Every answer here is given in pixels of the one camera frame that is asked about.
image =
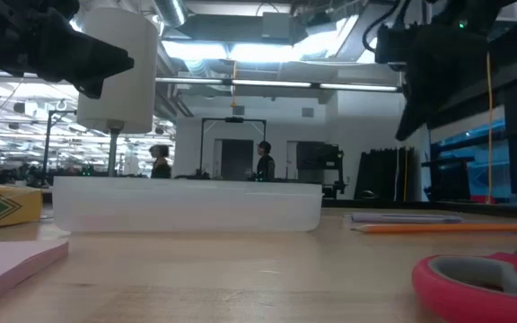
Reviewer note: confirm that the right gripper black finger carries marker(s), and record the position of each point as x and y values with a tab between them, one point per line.
413	116

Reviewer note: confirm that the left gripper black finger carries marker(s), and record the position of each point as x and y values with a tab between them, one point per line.
91	89
83	54

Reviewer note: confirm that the grey pencil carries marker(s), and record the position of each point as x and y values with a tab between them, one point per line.
402	218

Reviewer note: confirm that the orange pencil with pink eraser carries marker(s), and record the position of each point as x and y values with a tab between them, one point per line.
442	228

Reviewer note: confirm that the translucent plastic storage bin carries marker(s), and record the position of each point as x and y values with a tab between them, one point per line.
186	206

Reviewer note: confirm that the pale pink sticky note pad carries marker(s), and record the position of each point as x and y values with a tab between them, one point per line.
7	262

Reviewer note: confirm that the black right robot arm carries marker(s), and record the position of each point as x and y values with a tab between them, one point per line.
474	11

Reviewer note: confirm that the grey metal pole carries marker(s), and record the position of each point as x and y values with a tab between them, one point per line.
112	152

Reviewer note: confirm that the black curtain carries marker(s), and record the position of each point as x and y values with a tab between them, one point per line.
382	175

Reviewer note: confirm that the black tripod stand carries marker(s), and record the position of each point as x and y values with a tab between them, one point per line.
46	143

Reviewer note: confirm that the black shelf rack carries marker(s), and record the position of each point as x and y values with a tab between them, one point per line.
449	179

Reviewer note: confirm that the black equipment cart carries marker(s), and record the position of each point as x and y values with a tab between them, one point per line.
317	157

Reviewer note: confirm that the long ceiling light strip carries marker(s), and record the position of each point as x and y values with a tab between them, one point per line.
276	83

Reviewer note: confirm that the yellow green crayon box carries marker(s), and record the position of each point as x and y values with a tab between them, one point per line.
11	206

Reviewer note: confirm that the person with cap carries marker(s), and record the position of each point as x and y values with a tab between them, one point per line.
265	166

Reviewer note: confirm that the grey ceiling ventilation box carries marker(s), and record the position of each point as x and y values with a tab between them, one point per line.
276	24

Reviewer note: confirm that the black metal frame rig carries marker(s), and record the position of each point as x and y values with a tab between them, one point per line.
233	119

